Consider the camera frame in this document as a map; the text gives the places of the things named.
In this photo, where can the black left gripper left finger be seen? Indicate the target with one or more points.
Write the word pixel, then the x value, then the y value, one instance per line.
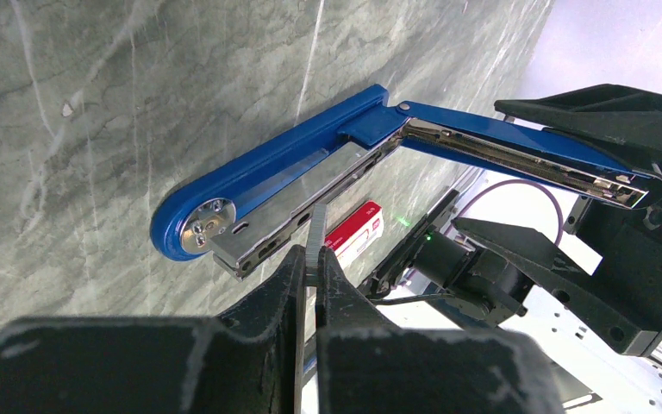
pixel 245 360

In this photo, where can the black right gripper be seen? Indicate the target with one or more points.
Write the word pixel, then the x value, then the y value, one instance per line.
pixel 621 301

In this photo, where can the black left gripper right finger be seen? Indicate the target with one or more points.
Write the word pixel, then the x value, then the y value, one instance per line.
pixel 368 364

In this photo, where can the red white staples box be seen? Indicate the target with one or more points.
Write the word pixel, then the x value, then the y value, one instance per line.
pixel 354 235

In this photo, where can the grey staple strip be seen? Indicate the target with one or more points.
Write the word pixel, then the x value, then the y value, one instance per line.
pixel 315 241

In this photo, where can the blue black stapler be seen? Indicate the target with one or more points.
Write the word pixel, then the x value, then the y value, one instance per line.
pixel 244 211

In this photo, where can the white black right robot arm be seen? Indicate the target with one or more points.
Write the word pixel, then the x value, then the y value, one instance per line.
pixel 482 284

